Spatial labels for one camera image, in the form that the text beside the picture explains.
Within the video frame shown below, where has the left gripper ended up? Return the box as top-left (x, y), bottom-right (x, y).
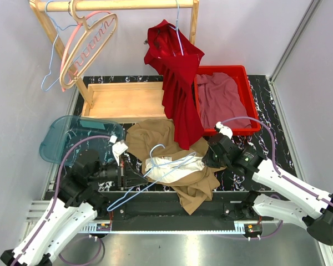
top-left (89, 155), bottom-right (149, 189)

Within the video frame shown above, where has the tan garment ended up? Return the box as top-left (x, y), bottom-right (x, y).
top-left (126, 120), bottom-right (220, 214)

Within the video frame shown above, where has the red pleated skirt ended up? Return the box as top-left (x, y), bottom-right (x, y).
top-left (144, 20), bottom-right (204, 150)

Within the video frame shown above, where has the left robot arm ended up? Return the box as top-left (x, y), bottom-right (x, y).
top-left (0, 150), bottom-right (148, 265)

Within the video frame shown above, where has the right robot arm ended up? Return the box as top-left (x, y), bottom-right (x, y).
top-left (203, 133), bottom-right (333, 246)

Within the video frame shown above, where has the pink wooden hanger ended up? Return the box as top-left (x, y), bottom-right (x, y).
top-left (59, 1), bottom-right (118, 91)

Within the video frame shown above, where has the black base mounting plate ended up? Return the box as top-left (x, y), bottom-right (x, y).
top-left (112, 191), bottom-right (259, 233)

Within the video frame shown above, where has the mauve cloth in bin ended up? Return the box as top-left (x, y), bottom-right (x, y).
top-left (196, 73), bottom-right (251, 129)

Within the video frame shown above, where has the wooden clothes rack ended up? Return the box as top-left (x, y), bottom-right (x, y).
top-left (29, 1), bottom-right (199, 123)

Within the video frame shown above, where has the red plastic bin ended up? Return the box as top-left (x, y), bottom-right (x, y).
top-left (194, 65), bottom-right (260, 136)

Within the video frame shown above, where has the teal plastic basket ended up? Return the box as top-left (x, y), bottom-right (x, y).
top-left (39, 115), bottom-right (125, 167)

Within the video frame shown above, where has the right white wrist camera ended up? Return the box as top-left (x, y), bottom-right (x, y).
top-left (214, 121), bottom-right (233, 139)

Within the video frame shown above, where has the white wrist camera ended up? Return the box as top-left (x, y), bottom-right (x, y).
top-left (214, 121), bottom-right (233, 139)
top-left (109, 135), bottom-right (128, 166)

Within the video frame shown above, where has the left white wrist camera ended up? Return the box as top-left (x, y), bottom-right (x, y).
top-left (109, 135), bottom-right (128, 166)

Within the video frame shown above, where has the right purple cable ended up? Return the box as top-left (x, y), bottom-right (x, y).
top-left (219, 116), bottom-right (333, 236)

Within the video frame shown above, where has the purple cable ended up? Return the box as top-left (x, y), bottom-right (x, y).
top-left (219, 116), bottom-right (333, 236)
top-left (9, 135), bottom-right (114, 266)

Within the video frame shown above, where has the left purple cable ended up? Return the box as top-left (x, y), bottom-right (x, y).
top-left (9, 135), bottom-right (114, 266)

